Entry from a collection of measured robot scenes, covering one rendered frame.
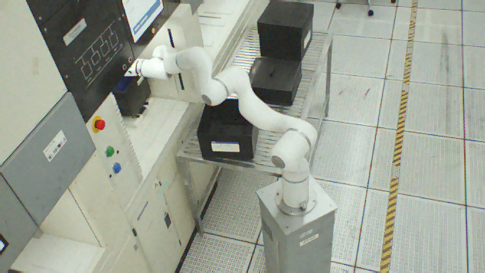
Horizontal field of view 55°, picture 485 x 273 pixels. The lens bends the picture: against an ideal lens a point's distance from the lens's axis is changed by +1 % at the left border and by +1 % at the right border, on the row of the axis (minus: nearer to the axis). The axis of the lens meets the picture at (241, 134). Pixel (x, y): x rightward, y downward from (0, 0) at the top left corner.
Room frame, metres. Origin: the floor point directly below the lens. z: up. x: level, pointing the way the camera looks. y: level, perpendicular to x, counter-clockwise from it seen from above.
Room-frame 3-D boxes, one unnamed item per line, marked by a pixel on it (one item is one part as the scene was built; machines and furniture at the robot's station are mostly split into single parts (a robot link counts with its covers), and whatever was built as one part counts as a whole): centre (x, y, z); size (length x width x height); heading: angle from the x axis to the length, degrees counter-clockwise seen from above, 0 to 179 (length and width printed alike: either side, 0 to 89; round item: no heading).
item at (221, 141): (1.74, 0.06, 0.85); 0.28 x 0.28 x 0.17; 77
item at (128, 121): (1.94, 0.59, 0.89); 0.22 x 0.21 x 0.04; 67
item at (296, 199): (1.29, -0.21, 0.85); 0.19 x 0.19 x 0.18
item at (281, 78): (2.13, -0.22, 0.83); 0.29 x 0.29 x 0.13; 68
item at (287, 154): (1.27, -0.19, 1.07); 0.19 x 0.12 x 0.24; 136
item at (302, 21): (2.52, -0.37, 0.89); 0.29 x 0.29 x 0.25; 63
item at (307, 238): (1.29, -0.21, 0.38); 0.28 x 0.28 x 0.76; 22
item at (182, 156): (2.16, -0.17, 0.38); 1.30 x 0.60 x 0.76; 157
